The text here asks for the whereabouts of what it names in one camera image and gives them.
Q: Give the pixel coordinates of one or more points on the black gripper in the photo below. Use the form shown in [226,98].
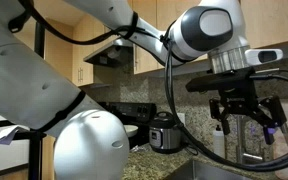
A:
[237,100]

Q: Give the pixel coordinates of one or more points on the stainless steel sink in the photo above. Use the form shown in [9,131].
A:
[200,171]

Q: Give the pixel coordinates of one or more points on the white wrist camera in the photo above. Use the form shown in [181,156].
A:
[264,56]

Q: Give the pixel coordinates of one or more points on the translucent soap bottle black cap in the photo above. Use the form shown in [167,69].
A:
[219,143]

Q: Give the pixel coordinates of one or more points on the white paper tag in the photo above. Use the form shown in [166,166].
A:
[9,135]

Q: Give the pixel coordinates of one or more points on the steel and black pressure cooker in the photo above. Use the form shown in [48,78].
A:
[164,135]

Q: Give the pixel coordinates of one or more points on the steel range hood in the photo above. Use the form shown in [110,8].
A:
[109,55]

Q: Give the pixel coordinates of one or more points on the light wooden cabinet door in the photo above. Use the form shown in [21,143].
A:
[82,53]
[170,13]
[145,53]
[274,20]

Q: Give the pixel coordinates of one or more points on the black kitchen stove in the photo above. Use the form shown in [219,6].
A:
[134,111]

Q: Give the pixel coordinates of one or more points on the stainless steel kitchen faucet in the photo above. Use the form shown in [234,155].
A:
[240,140]

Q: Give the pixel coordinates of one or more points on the white wall outlet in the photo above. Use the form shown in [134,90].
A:
[181,118]

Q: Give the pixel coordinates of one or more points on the white pan on stove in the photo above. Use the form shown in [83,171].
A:
[131,130]

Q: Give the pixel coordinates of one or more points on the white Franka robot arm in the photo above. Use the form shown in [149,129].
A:
[17,83]

